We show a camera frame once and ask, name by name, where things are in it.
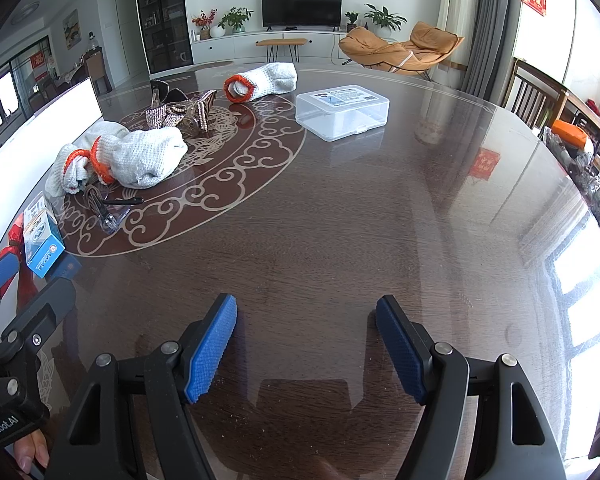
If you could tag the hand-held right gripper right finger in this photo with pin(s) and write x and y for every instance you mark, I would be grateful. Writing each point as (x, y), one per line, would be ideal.
(400, 350)

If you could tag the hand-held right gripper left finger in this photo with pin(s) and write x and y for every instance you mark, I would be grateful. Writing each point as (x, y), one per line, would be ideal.
(212, 350)

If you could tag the red packet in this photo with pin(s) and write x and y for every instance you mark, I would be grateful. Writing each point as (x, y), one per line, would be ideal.
(15, 235)

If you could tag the blue and white medicine box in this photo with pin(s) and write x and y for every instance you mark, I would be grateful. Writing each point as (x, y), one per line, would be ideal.
(42, 245)

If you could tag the white knit glove orange cuff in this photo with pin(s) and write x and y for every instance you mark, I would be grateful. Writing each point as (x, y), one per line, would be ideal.
(270, 80)
(62, 175)
(145, 157)

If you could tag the clear safety glasses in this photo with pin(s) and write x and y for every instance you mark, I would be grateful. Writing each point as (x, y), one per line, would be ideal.
(122, 201)

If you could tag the white cardboard box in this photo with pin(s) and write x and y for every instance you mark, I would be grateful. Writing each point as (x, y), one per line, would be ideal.
(45, 125)

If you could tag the rhinestone hair clip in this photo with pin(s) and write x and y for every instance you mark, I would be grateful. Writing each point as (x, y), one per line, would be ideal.
(180, 117)

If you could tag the clear plastic box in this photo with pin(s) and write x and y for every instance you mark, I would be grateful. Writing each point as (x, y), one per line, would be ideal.
(340, 115)

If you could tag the dark brown hair claw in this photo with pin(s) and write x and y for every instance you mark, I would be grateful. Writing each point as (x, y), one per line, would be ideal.
(172, 95)

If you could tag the person's left hand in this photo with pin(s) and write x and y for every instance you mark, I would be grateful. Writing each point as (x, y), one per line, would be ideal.
(30, 452)

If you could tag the red door decoration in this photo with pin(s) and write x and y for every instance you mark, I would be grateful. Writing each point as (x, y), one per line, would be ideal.
(38, 65)

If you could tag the dining table with chairs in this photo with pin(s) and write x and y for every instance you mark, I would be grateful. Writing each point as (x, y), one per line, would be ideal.
(92, 67)

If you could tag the cluttered side table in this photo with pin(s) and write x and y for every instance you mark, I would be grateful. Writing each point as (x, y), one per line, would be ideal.
(590, 170)

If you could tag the round ceiling light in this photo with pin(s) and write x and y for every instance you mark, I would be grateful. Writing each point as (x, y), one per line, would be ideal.
(26, 14)

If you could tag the orange object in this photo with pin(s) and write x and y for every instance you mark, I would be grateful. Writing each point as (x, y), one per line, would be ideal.
(570, 134)

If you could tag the wooden chair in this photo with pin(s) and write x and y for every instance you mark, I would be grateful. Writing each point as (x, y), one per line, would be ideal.
(530, 90)

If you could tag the white television cabinet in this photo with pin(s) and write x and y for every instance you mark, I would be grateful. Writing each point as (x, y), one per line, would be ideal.
(220, 47)

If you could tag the dark glass display cabinet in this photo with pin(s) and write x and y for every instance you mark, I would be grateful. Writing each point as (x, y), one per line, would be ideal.
(162, 15)

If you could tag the orange lounge chair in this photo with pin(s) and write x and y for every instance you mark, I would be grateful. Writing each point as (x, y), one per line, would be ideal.
(430, 40)

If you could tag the wooden bench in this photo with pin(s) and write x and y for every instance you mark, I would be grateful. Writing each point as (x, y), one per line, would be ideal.
(280, 41)

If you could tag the white round vase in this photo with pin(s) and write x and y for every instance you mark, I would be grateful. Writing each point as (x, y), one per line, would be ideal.
(217, 31)

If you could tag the red flower arrangement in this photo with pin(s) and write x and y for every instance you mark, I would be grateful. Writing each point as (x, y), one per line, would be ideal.
(204, 20)

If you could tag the broad leaf potted plant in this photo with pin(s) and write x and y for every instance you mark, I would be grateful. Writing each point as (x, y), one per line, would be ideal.
(385, 17)

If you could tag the bushy green potted plant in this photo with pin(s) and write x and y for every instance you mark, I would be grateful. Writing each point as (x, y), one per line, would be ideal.
(235, 17)

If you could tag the small potted plant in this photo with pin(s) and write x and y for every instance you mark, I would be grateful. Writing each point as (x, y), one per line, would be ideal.
(351, 20)

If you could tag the grey curtain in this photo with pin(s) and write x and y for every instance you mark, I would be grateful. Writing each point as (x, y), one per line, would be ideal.
(495, 25)

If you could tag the black television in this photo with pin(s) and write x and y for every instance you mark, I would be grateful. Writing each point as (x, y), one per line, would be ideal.
(300, 7)

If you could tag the wall painting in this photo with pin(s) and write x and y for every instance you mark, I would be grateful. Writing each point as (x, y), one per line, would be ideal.
(71, 29)

